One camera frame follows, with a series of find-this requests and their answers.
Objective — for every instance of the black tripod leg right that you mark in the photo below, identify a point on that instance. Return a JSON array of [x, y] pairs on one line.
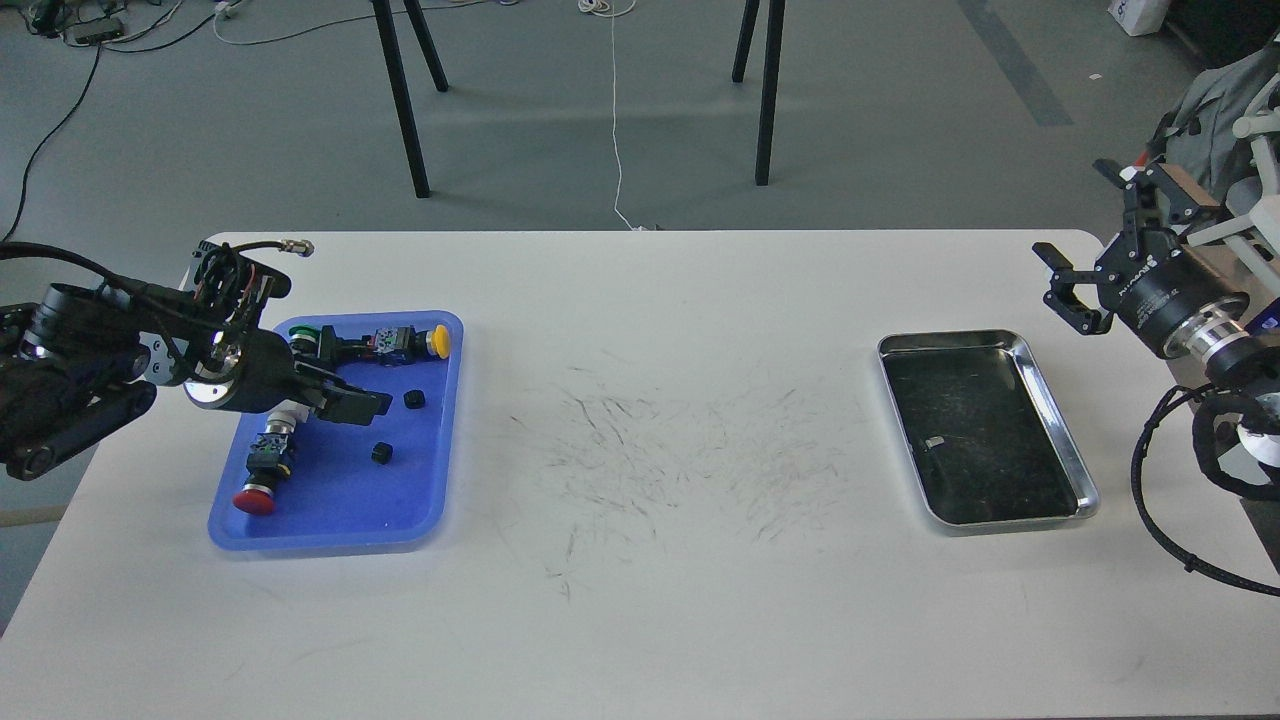
[[774, 37]]

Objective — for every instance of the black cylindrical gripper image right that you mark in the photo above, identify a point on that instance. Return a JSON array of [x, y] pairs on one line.
[[1159, 283]]

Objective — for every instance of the white box on floor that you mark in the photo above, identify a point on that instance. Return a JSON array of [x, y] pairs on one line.
[[1139, 17]]

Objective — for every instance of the yellow push button switch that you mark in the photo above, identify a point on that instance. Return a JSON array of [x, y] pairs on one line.
[[397, 346]]

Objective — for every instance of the red push button switch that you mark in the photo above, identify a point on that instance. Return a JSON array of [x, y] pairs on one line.
[[268, 463]]

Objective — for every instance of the green push button switch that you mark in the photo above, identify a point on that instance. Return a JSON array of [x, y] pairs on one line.
[[304, 340]]

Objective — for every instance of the black robot arm image left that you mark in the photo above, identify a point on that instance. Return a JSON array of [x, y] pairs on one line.
[[84, 362]]

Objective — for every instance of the blue plastic tray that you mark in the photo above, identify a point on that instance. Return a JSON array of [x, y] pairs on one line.
[[337, 498]]

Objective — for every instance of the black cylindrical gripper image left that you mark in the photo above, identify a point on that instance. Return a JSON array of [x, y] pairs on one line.
[[265, 373]]

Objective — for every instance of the black tripod leg left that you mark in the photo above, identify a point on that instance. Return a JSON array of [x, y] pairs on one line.
[[394, 62]]

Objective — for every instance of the silver metal tray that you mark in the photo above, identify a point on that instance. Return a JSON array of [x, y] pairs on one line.
[[990, 448]]

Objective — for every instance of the grey backpack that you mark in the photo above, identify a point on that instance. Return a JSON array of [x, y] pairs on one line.
[[1198, 135]]

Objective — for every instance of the black tripod leg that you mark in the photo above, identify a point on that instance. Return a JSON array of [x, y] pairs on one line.
[[394, 62], [774, 37]]

